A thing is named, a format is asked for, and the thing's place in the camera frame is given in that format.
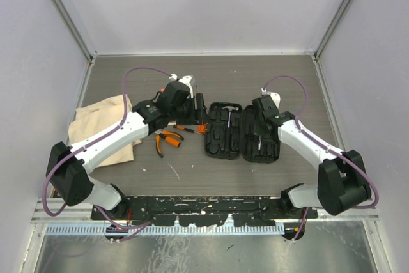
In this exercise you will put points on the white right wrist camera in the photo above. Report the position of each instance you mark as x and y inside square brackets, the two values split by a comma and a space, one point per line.
[276, 98]

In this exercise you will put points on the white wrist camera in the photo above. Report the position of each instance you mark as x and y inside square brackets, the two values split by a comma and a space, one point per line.
[187, 80]
[276, 98]

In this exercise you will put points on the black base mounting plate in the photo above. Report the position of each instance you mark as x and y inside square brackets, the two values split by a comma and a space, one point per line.
[213, 220]

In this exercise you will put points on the black plastic tool case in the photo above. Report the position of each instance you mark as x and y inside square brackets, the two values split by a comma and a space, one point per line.
[223, 143]

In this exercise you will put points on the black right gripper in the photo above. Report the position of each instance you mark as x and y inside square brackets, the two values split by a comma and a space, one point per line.
[257, 130]

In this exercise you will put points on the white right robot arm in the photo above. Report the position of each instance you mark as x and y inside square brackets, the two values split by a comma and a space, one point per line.
[342, 181]

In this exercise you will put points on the white slotted cable duct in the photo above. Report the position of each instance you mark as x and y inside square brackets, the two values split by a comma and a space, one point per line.
[105, 229]

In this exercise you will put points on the aluminium front rail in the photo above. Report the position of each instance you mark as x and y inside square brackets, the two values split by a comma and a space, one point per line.
[64, 210]

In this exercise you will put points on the black handled claw hammer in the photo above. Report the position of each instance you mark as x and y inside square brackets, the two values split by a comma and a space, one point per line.
[234, 115]

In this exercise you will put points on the orange black pliers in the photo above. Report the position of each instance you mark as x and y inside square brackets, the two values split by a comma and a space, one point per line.
[172, 138]

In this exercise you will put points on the black handled large screwdriver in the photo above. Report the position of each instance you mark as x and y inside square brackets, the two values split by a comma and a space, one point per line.
[260, 145]

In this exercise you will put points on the orange black slim screwdriver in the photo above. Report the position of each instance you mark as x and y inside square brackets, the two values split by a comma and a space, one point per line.
[179, 127]

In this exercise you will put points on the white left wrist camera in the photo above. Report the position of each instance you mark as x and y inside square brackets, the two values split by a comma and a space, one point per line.
[187, 80]

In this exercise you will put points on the orange small tool piece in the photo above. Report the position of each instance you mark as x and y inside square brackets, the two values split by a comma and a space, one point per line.
[203, 128]

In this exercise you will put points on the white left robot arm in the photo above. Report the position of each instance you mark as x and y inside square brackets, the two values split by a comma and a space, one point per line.
[70, 166]

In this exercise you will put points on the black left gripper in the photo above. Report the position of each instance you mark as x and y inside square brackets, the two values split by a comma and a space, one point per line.
[198, 116]

